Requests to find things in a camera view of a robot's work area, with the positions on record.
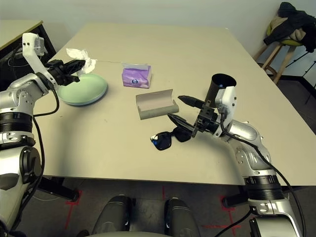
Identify beige side table black frame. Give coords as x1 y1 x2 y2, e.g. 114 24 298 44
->
0 20 56 65

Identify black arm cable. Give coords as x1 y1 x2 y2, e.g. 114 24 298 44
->
217 115 303 237
9 88 60 230

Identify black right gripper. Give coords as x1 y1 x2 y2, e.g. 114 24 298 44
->
167 95 220 138

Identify black sunglasses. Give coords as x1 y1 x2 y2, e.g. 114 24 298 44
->
150 126 192 151

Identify dark robot leg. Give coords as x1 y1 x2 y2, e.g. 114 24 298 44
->
92 195 134 237
164 197 200 237

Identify dark jacket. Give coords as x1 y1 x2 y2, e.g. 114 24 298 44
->
263 1 316 52

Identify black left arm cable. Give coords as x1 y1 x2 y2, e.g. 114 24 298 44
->
9 88 60 230

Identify beige garment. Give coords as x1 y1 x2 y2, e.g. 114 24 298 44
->
270 16 306 40

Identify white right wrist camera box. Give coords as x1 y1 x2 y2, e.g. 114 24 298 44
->
214 86 238 138

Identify yellow-green seat cushion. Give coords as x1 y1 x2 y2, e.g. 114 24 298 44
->
267 23 304 47

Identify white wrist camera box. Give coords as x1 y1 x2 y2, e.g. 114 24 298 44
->
21 32 54 82
214 86 238 138

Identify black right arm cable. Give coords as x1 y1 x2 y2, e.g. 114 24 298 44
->
217 115 303 237

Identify dark robot right leg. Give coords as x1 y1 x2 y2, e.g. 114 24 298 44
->
164 197 200 237

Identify dark robot left leg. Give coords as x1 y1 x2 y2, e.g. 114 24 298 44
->
92 195 134 237

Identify black tripod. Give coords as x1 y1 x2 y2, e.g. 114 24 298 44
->
283 51 316 104

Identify light green plate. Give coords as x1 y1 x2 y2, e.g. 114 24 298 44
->
57 73 108 104

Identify wooden stool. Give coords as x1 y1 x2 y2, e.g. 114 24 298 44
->
254 40 304 84

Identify purple tissue pack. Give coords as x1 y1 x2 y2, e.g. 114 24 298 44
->
121 62 152 89

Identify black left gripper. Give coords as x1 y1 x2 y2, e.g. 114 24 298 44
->
45 58 89 86

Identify grey glasses case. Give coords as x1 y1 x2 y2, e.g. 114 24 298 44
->
135 89 179 121

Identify grey robot torso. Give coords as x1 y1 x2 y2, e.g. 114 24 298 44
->
98 231 173 237

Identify black plastic cup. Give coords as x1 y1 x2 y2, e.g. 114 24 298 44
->
204 73 237 109

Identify white tissue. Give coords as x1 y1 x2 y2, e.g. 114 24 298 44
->
66 47 97 74

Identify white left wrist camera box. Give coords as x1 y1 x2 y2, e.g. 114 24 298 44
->
21 32 54 82

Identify light blue plate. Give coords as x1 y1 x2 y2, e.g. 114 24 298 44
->
64 86 109 107

